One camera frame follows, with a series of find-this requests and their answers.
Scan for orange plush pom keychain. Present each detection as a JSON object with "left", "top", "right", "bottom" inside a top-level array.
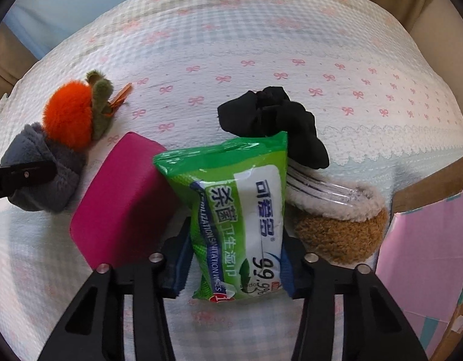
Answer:
[{"left": 41, "top": 69, "right": 113, "bottom": 147}]

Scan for green wet wipes pack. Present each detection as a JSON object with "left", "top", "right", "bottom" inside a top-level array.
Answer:
[{"left": 153, "top": 131, "right": 290, "bottom": 303}]

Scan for black cloth scrunchie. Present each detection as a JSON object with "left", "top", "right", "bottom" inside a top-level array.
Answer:
[{"left": 217, "top": 86, "right": 330, "bottom": 171}]

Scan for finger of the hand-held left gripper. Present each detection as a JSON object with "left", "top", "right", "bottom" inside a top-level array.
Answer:
[{"left": 0, "top": 161, "right": 58, "bottom": 201}]

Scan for cardboard box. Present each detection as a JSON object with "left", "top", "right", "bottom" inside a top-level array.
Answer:
[{"left": 374, "top": 152, "right": 463, "bottom": 361}]

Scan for white bedspread with pink bows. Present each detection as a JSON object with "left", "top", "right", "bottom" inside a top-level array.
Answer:
[{"left": 0, "top": 0, "right": 463, "bottom": 361}]

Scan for magenta sponge block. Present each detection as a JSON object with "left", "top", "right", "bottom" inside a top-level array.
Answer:
[{"left": 70, "top": 131, "right": 183, "bottom": 271}]

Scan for pink paper sheet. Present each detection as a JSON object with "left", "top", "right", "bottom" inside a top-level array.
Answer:
[{"left": 375, "top": 192, "right": 463, "bottom": 350}]

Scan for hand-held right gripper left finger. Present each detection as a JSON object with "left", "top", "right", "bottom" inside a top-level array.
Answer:
[{"left": 38, "top": 216, "right": 192, "bottom": 361}]

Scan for grey plush toy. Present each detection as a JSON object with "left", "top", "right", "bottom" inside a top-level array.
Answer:
[{"left": 1, "top": 121, "right": 87, "bottom": 213}]

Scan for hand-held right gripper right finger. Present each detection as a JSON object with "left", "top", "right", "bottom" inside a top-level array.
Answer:
[{"left": 282, "top": 229, "right": 430, "bottom": 361}]

